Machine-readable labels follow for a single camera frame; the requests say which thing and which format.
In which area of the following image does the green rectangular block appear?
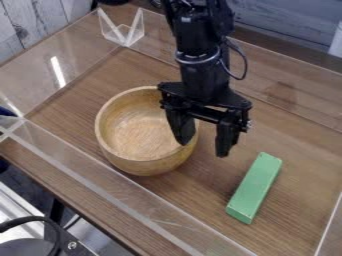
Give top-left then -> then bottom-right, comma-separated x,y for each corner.
226,152 -> 282,224

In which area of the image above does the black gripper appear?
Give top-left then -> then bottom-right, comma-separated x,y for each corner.
158,57 -> 253,158

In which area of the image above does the black cable bottom left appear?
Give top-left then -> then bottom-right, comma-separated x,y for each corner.
0,215 -> 63,256

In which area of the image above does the black table leg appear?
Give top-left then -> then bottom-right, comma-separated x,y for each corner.
50,199 -> 66,224

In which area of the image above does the light brown wooden bowl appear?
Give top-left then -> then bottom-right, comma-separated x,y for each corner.
95,86 -> 199,176

